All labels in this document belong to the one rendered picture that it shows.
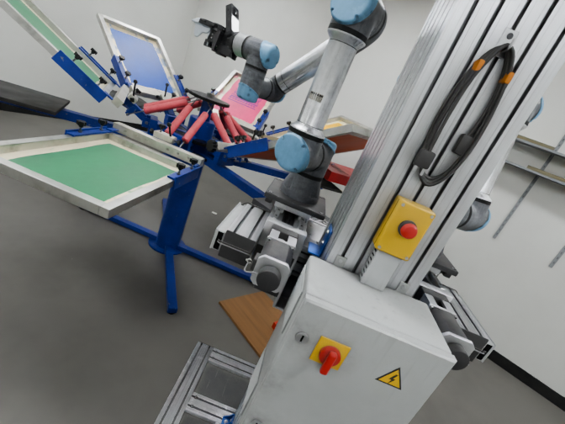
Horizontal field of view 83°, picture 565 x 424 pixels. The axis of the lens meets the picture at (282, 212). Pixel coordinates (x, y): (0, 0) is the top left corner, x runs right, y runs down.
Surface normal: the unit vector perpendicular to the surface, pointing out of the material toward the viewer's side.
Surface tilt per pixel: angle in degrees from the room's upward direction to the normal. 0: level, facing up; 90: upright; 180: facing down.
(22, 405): 0
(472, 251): 90
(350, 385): 90
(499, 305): 90
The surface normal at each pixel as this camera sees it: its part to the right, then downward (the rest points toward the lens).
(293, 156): -0.54, 0.25
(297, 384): -0.13, 0.32
